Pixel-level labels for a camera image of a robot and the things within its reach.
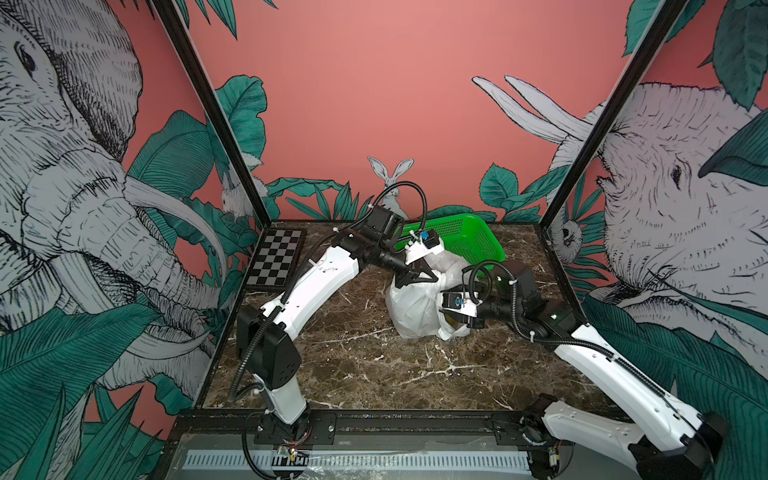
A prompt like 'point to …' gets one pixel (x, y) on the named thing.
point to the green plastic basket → (466, 238)
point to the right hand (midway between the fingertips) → (442, 290)
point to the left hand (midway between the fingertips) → (435, 273)
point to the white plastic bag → (415, 310)
